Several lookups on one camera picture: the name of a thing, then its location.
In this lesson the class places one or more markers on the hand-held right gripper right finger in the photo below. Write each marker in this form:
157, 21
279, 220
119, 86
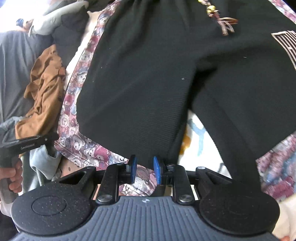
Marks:
157, 170

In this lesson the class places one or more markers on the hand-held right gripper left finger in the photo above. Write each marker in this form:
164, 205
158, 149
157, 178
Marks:
131, 169

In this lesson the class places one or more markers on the black shorts bear print panels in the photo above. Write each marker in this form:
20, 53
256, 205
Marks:
150, 69

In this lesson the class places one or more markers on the person's left hand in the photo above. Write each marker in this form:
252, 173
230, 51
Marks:
15, 178

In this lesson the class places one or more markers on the grey blue garment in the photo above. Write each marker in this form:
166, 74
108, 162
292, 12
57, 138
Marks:
41, 162

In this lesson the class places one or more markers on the cream bear print blanket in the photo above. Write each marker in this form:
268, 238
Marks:
201, 148

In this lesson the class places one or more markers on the brown garment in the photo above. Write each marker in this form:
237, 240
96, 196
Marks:
44, 92

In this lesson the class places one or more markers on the dark grey pillow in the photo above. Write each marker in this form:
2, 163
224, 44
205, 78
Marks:
13, 69

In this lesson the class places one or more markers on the black garment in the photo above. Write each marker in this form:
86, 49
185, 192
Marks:
69, 34

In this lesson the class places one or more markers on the grey neck pillow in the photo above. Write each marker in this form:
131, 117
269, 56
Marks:
50, 20

